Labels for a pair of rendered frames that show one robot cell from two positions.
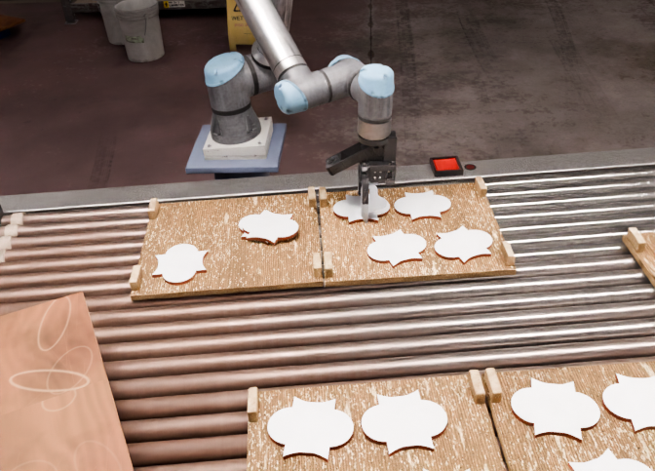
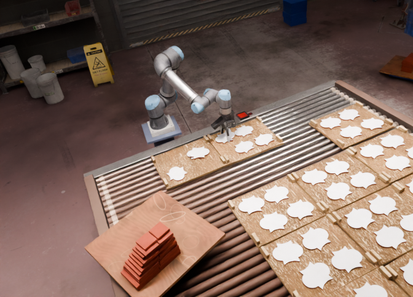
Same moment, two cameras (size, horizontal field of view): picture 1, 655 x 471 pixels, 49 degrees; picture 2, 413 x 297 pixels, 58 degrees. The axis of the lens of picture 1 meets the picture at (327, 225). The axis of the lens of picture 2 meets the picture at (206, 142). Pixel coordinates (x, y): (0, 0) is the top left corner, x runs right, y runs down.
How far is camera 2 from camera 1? 98 cm
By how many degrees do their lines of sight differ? 13
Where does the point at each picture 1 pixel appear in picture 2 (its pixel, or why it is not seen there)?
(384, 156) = (230, 118)
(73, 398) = (184, 217)
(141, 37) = (53, 91)
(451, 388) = (284, 181)
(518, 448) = (310, 190)
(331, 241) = (221, 151)
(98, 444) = (202, 225)
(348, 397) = (256, 194)
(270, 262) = (206, 164)
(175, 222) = (164, 161)
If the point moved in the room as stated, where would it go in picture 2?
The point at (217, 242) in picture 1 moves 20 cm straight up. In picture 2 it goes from (184, 163) to (177, 138)
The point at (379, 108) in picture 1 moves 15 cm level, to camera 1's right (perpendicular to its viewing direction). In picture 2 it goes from (228, 103) to (249, 96)
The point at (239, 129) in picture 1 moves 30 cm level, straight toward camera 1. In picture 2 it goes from (163, 122) to (180, 141)
